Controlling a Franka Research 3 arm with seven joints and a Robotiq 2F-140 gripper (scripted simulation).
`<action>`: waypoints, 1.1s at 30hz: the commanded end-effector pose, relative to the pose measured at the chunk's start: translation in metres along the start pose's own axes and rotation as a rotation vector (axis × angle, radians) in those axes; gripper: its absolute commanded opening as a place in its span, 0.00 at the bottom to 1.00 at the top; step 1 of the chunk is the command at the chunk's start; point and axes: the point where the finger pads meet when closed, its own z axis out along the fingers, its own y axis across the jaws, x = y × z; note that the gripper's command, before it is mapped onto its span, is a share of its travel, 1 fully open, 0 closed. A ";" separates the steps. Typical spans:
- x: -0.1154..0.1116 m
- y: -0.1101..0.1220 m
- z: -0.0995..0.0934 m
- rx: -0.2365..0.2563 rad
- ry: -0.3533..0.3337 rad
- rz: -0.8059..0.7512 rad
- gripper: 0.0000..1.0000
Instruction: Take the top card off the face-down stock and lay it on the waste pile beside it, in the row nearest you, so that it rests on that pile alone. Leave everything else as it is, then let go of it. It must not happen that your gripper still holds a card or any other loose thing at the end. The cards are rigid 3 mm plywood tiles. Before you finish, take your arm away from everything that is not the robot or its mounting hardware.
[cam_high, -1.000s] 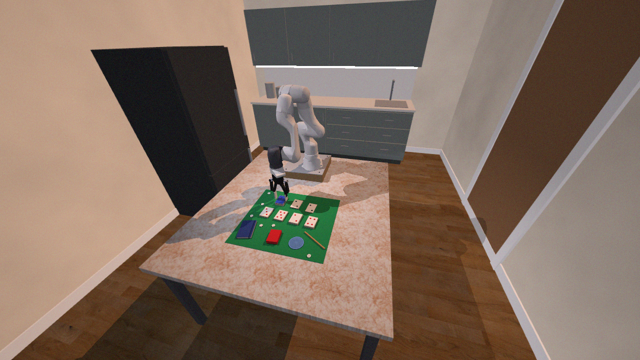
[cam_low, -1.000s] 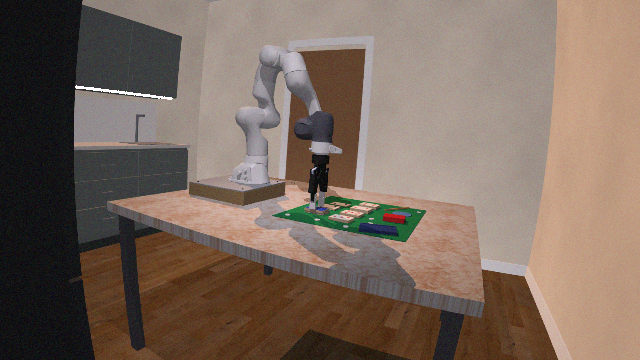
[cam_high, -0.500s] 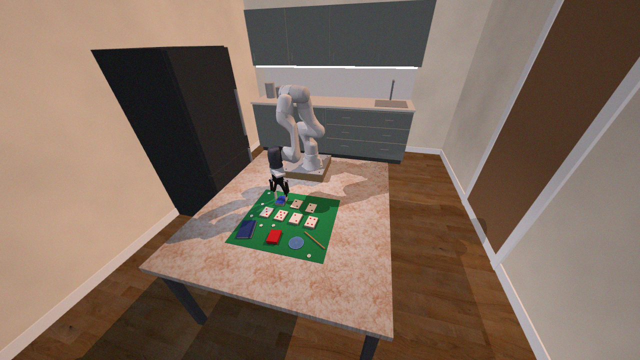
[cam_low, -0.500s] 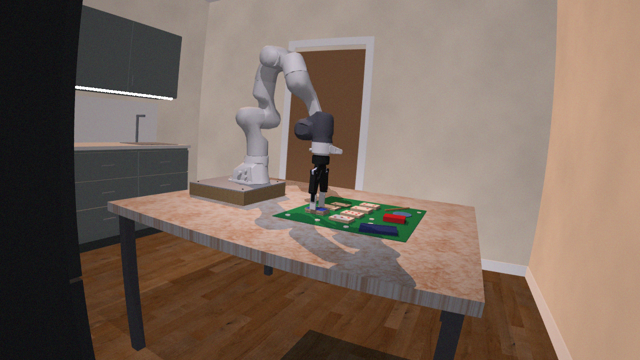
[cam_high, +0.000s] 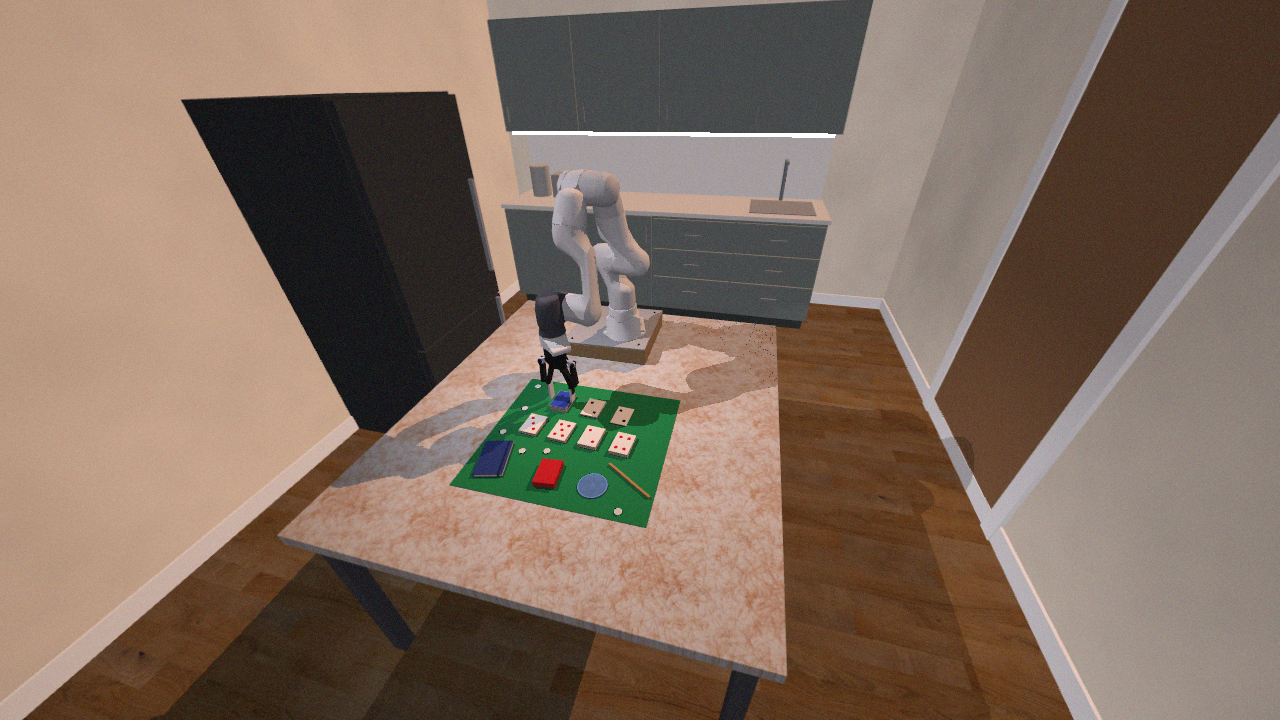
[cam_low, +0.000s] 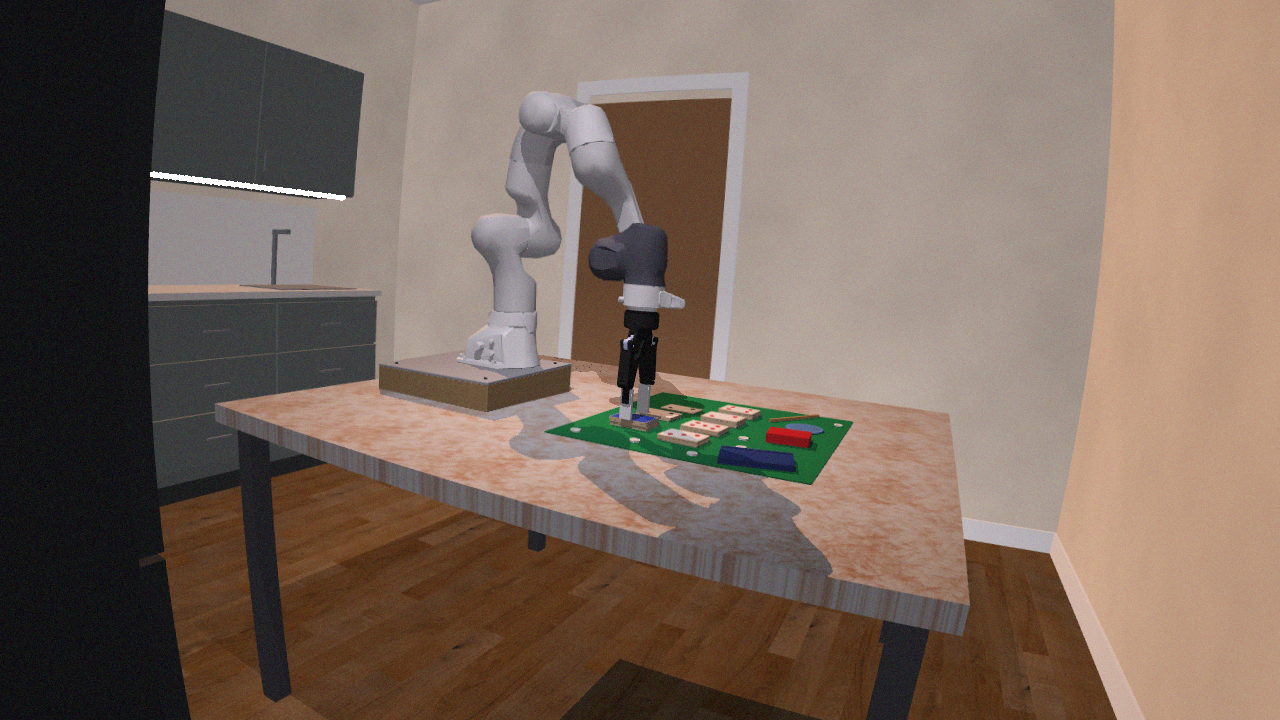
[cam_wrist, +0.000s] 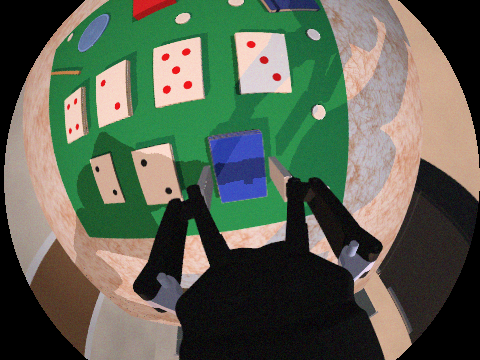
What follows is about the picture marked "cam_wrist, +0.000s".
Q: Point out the beige playing card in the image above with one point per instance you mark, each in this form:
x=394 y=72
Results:
x=156 y=173

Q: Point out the blue flat disc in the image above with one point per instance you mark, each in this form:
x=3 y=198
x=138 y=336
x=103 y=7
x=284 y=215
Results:
x=93 y=32

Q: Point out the white playing card with red pips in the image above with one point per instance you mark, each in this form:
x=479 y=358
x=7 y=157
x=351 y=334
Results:
x=263 y=62

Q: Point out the green felt mat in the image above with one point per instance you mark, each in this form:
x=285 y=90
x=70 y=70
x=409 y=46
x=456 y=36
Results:
x=306 y=146

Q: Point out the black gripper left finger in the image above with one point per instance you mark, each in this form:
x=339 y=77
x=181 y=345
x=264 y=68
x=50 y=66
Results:
x=158 y=283

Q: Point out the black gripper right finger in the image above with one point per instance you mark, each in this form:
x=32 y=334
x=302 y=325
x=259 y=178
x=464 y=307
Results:
x=355 y=248

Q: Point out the beige card with black dots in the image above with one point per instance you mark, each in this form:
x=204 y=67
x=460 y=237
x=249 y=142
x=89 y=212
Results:
x=106 y=179

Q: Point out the red square tile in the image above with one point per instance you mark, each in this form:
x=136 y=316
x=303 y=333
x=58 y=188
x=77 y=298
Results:
x=143 y=8

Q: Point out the cream playing card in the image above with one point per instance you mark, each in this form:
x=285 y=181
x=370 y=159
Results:
x=74 y=116
x=177 y=72
x=111 y=94

